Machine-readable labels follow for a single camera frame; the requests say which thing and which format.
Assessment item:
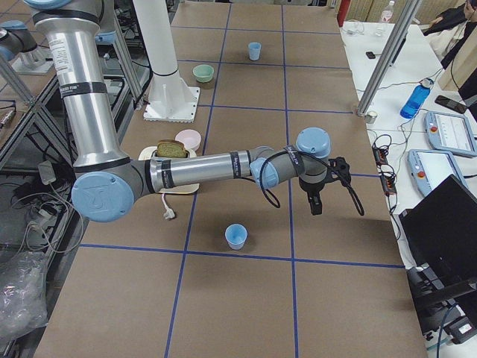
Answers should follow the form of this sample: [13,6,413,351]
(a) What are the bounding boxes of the black smartphone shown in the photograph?
[435,95,467,114]

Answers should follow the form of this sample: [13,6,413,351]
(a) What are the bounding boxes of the blue water bottle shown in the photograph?
[399,78,435,119]

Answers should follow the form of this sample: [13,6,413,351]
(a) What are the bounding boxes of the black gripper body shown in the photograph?
[299,176,326,195]

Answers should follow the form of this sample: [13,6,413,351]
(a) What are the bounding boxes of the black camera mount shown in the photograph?
[328,157,351,186]

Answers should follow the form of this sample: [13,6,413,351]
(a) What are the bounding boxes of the cream toaster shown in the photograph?
[139,146,200,195]

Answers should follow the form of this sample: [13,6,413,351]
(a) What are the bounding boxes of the teach pendant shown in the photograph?
[407,149,467,197]
[424,111,476,157]

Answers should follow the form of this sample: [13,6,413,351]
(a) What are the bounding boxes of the green bowl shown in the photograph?
[192,64,215,83]

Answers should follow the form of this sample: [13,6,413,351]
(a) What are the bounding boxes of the bread slice in toaster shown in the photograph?
[156,139,188,158]

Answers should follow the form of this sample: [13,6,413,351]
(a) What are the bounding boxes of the lower teach pendant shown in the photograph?
[407,149,467,197]

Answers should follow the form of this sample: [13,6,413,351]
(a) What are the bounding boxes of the upper teach pendant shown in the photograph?
[424,111,476,157]

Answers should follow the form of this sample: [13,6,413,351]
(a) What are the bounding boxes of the aluminium frame post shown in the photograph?
[356,0,422,117]

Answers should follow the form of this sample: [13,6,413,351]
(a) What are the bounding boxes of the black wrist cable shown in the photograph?
[258,147,365,217]

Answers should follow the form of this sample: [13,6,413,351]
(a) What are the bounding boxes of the white power plug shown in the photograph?
[161,193,176,221]

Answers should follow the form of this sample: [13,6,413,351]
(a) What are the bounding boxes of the black laptop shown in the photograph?
[399,175,476,295]

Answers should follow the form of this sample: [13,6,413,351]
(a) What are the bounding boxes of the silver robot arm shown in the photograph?
[28,1,331,222]
[1,20,54,75]

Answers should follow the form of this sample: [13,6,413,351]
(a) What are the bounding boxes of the crumpled plastic bag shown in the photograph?
[1,251,48,343]

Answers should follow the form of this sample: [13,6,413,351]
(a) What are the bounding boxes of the small metal tin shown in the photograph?
[365,110,378,124]

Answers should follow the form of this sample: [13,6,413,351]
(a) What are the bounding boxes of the light blue cup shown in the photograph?
[248,42,262,61]
[224,224,248,250]

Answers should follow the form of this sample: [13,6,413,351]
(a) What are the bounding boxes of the black orange usb hub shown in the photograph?
[372,146,397,197]

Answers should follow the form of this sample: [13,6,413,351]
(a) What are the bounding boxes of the pink bowl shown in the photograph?
[175,129,202,151]

